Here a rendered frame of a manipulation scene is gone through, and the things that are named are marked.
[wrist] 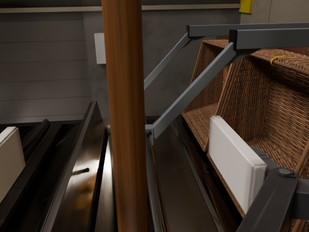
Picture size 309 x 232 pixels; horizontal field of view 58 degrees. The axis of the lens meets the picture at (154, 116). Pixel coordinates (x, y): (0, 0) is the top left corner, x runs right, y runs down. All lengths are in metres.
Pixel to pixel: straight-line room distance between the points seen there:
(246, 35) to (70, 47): 2.54
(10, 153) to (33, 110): 3.15
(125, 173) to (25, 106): 3.12
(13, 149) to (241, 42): 0.55
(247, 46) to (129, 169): 0.48
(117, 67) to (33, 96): 3.07
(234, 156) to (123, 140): 0.11
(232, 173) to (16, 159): 0.13
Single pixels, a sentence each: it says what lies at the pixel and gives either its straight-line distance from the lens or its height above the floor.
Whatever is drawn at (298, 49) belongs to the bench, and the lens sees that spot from 1.14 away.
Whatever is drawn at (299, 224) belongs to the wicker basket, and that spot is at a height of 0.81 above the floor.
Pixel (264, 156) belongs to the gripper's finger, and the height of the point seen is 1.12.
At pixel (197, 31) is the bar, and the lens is 1.12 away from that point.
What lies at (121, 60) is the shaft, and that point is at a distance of 0.22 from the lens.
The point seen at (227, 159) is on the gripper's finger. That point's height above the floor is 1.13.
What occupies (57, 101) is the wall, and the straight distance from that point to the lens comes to 3.23.
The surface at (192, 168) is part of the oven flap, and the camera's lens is 1.18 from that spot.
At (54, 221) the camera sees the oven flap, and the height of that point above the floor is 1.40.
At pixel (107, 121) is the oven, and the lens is 1.85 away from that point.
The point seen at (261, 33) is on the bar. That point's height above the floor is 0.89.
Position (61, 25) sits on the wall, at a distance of 3.04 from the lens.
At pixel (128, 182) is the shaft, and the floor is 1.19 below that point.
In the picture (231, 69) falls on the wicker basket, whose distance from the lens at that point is 1.26.
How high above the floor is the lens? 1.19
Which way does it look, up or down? 5 degrees down
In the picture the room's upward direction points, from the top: 93 degrees counter-clockwise
